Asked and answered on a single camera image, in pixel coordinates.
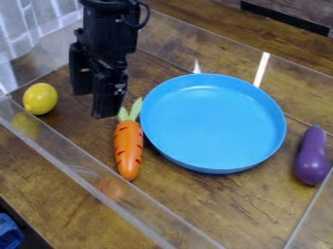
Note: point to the blue object at corner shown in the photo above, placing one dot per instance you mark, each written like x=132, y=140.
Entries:
x=11, y=234

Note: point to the blue round plastic tray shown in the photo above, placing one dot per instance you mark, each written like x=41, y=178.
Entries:
x=213, y=123

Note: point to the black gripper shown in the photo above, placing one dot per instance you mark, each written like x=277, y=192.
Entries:
x=106, y=38

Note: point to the yellow toy lemon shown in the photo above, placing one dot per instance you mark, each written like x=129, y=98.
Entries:
x=41, y=98

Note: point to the purple toy eggplant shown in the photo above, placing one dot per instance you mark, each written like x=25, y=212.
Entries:
x=312, y=165

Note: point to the clear acrylic barrier wall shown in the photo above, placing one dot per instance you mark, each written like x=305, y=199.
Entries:
x=58, y=174

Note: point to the orange toy carrot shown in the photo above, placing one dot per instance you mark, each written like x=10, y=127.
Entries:
x=129, y=141

